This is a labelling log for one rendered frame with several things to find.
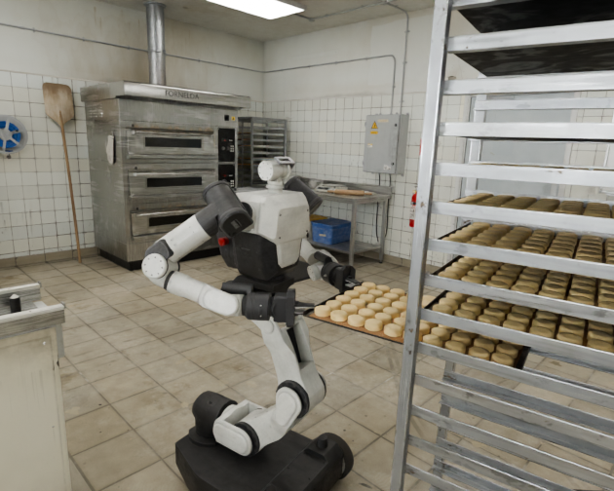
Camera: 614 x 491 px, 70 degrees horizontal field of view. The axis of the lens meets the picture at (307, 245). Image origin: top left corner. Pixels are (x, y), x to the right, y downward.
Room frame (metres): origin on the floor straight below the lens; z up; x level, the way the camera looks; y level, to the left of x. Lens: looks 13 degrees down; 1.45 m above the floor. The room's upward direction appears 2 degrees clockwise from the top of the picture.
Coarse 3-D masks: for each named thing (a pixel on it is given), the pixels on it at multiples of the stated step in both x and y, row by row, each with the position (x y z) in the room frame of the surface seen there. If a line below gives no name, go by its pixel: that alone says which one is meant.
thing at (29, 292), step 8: (8, 288) 1.52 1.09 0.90; (16, 288) 1.53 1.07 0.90; (24, 288) 1.55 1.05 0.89; (32, 288) 1.56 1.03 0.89; (0, 296) 1.49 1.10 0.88; (8, 296) 1.51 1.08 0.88; (24, 296) 1.55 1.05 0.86; (32, 296) 1.56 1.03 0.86; (40, 296) 1.58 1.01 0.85; (0, 304) 1.49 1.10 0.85; (8, 304) 1.51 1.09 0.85
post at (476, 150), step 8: (480, 96) 1.40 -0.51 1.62; (480, 112) 1.39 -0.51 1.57; (480, 120) 1.39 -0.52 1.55; (472, 144) 1.40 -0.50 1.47; (480, 144) 1.39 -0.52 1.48; (472, 152) 1.40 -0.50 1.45; (480, 152) 1.40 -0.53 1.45; (472, 160) 1.40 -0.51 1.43; (472, 184) 1.39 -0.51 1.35; (448, 368) 1.40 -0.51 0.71; (448, 408) 1.39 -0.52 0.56; (448, 416) 1.40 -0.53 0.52; (440, 432) 1.40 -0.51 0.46
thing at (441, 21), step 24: (432, 48) 1.02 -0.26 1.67; (432, 72) 1.02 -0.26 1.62; (432, 96) 1.02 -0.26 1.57; (432, 120) 1.02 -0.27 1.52; (432, 144) 1.01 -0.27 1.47; (432, 168) 1.01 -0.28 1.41; (432, 192) 1.03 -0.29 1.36; (408, 288) 1.03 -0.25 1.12; (408, 312) 1.02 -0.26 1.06; (408, 336) 1.02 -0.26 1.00; (408, 360) 1.02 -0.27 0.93; (408, 384) 1.01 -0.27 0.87; (408, 408) 1.01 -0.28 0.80; (408, 432) 1.03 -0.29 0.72
